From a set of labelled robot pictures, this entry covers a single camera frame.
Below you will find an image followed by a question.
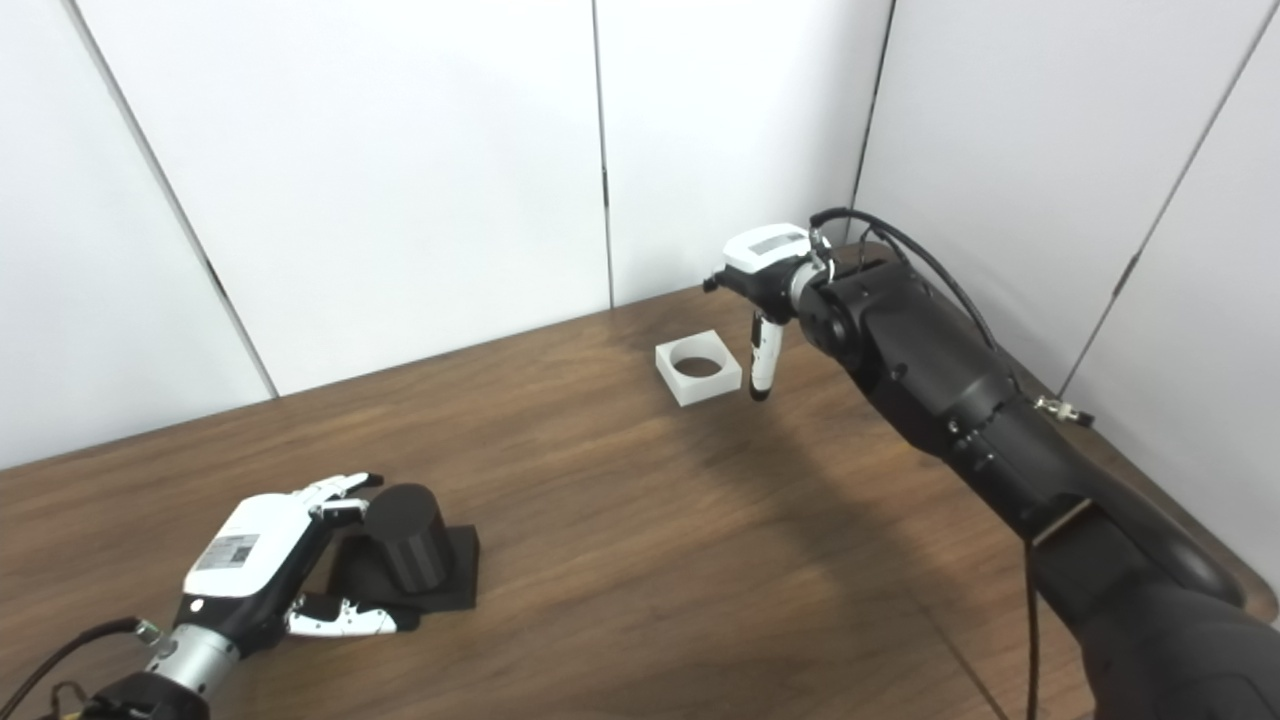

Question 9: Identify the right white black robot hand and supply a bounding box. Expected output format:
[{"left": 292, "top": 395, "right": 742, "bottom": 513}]
[{"left": 702, "top": 222, "right": 833, "bottom": 403}]

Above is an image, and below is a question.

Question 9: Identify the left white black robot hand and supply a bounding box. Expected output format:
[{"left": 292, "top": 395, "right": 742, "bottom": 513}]
[{"left": 172, "top": 472, "right": 421, "bottom": 656}]

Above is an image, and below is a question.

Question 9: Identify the white square piece with hole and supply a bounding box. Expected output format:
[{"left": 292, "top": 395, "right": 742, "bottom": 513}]
[{"left": 655, "top": 329, "right": 744, "bottom": 408}]

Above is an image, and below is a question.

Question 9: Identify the black peg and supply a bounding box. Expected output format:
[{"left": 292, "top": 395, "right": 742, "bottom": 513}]
[{"left": 325, "top": 483, "right": 481, "bottom": 614}]

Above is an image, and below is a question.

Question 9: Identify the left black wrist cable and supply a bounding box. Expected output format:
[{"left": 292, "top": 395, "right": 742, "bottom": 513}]
[{"left": 0, "top": 617, "right": 166, "bottom": 720}]

